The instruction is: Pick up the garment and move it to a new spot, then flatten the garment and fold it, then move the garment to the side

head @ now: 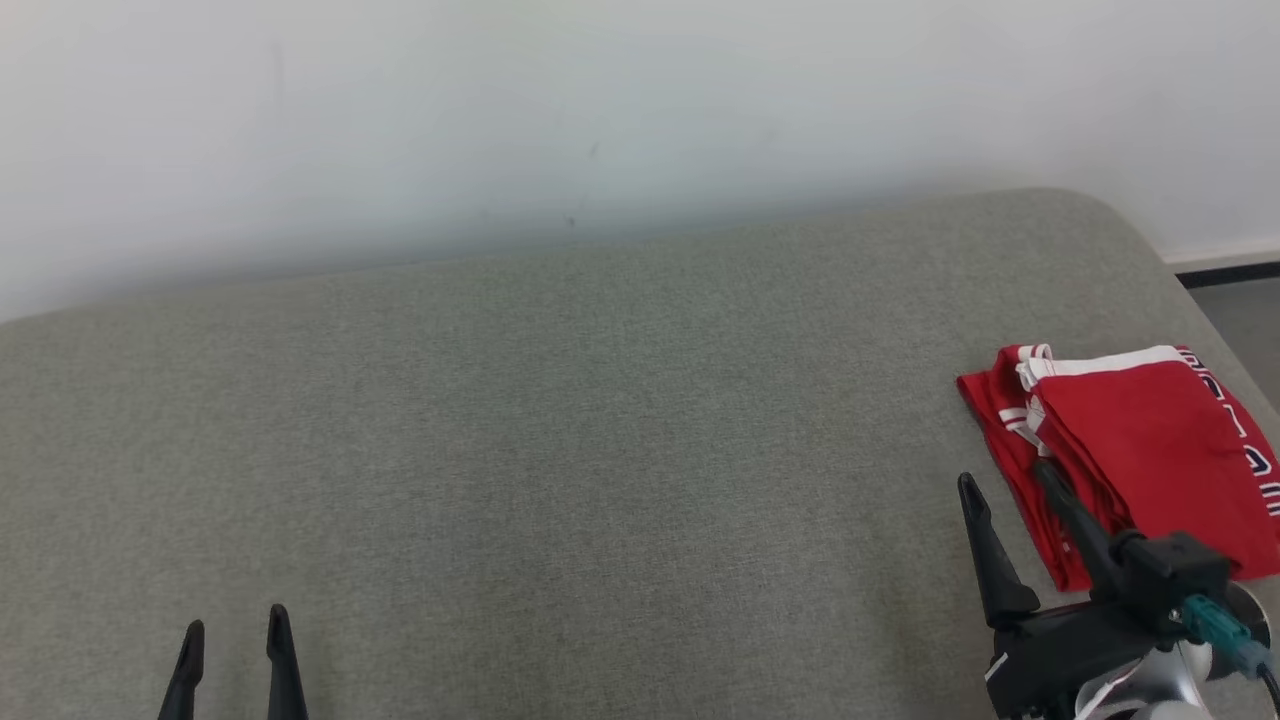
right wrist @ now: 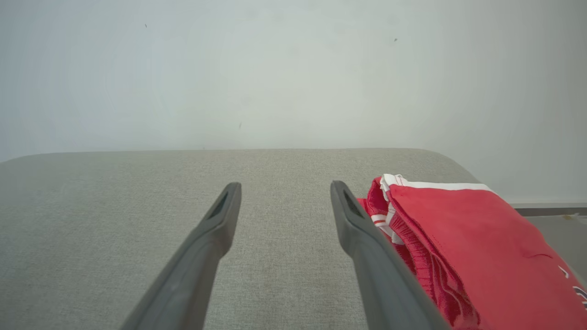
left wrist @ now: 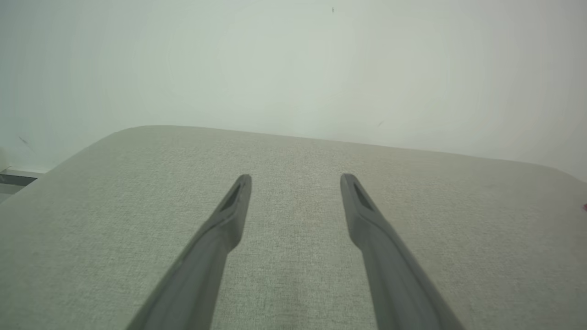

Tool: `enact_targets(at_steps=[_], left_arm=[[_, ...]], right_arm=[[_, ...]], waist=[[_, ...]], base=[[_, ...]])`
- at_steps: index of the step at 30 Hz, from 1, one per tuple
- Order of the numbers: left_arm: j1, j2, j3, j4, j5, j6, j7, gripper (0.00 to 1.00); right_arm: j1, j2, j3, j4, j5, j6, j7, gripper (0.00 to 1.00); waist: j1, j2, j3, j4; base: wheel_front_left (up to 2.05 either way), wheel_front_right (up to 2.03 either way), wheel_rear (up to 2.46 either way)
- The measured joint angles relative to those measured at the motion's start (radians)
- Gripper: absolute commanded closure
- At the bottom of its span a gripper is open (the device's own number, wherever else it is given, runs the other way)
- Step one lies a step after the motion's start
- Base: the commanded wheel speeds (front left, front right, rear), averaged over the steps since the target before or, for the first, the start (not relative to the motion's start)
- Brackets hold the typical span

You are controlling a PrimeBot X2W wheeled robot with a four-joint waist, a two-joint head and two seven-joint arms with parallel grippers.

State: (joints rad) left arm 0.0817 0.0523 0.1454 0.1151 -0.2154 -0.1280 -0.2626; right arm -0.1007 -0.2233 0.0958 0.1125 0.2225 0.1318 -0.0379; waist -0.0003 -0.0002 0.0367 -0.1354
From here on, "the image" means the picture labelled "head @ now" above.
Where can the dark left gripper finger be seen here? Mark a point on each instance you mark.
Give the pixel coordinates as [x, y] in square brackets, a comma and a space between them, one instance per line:
[185, 685]
[284, 680]

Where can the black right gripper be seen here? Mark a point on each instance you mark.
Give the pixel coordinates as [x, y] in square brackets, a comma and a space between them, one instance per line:
[1060, 655]

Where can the red garment with white stripes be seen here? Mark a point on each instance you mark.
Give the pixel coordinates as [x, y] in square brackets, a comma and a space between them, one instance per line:
[1000, 440]

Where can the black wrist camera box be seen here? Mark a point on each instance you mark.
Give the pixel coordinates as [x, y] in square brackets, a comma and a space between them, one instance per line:
[1175, 575]

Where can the white wall baseboard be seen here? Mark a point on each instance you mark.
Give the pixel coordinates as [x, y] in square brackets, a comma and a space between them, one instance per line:
[1230, 255]

